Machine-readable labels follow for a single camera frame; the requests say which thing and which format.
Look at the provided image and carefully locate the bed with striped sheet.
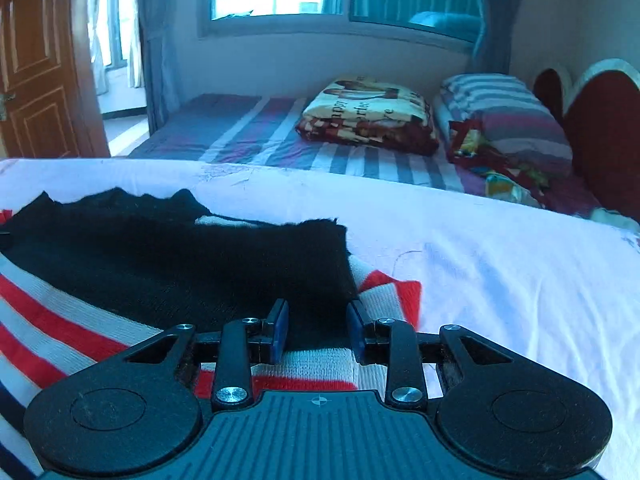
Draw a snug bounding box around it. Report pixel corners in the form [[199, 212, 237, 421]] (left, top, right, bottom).
[[127, 92, 618, 213]]

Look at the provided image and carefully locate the red headboard with white trim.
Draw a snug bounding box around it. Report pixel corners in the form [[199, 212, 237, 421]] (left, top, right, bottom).
[[532, 58, 640, 213]]

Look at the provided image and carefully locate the folded printed blanket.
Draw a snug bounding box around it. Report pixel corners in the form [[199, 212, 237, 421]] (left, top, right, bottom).
[[295, 76, 441, 157]]

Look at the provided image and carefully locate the grey curtain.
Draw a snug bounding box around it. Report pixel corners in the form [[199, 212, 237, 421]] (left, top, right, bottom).
[[131, 0, 208, 137], [469, 0, 532, 77]]

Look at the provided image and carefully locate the striped knit sweater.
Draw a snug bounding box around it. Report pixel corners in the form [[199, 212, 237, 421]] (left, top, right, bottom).
[[0, 187, 423, 480]]

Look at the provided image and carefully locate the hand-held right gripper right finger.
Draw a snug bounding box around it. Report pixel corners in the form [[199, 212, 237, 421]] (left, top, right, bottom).
[[346, 299, 517, 410]]

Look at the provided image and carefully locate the brown wooden door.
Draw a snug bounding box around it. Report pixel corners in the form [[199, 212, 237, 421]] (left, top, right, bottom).
[[0, 0, 112, 162]]

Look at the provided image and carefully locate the white floral bed sheet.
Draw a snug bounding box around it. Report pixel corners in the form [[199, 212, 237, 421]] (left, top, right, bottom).
[[0, 157, 640, 480]]

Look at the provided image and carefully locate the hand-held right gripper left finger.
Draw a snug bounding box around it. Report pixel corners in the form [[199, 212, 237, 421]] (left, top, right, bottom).
[[124, 298, 290, 412]]

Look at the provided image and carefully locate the striped pillow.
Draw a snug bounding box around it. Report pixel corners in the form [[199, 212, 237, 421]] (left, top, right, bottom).
[[432, 73, 574, 179]]

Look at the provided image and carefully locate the white sheer curtain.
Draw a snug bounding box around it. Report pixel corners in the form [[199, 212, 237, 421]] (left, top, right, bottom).
[[86, 0, 145, 97]]

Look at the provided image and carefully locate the colourful patterned cloth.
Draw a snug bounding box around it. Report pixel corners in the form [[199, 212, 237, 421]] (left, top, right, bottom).
[[446, 119, 557, 207]]

